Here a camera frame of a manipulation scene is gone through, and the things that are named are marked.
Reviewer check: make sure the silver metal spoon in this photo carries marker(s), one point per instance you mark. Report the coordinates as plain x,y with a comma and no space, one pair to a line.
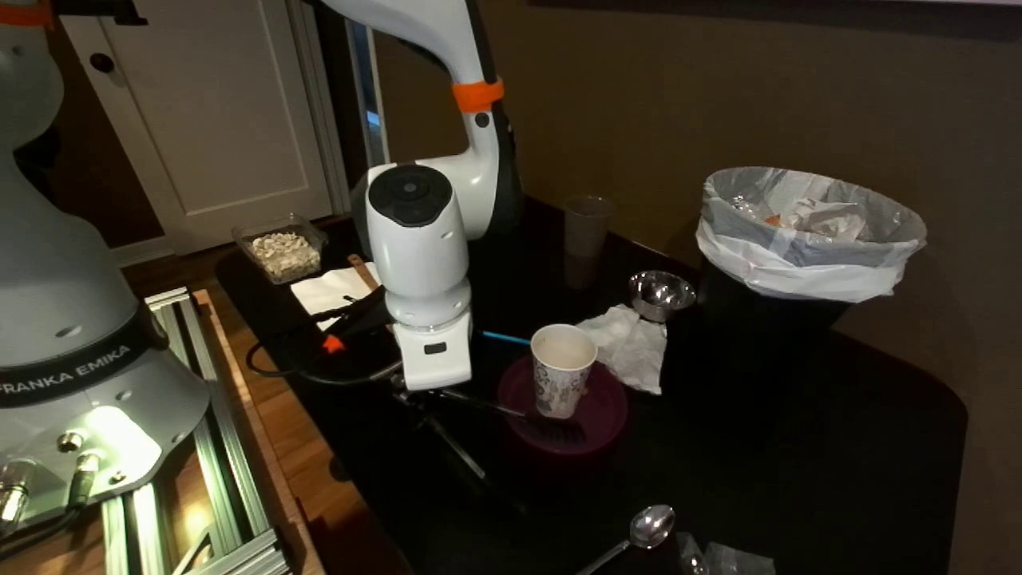
654,524

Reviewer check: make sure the white paper napkin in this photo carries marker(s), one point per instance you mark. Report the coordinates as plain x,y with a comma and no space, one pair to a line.
322,289

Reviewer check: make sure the crumpled white tissue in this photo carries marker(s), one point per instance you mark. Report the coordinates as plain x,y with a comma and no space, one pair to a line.
633,346

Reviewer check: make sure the translucent plastic cup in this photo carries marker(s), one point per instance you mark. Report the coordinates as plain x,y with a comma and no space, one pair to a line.
584,240

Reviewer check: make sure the white paper cup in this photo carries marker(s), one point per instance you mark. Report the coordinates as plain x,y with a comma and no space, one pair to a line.
560,371

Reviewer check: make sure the maroon plate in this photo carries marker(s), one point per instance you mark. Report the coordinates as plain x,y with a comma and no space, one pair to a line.
594,427

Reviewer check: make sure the black metal tongs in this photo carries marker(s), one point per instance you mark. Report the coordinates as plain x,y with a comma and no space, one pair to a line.
468,399

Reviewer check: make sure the trash bin with white bag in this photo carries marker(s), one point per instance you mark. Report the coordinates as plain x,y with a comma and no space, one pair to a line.
808,255

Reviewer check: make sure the clear container of popcorn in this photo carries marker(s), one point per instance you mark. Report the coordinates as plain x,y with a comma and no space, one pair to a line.
282,254

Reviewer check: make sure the small metal bowl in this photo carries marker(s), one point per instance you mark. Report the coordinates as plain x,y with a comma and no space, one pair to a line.
660,289

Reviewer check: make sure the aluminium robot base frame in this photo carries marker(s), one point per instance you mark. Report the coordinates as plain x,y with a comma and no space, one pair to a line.
228,500

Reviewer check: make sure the white door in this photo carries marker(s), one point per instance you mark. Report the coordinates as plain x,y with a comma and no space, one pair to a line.
211,130

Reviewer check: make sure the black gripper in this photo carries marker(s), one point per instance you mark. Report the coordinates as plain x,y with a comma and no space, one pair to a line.
435,410

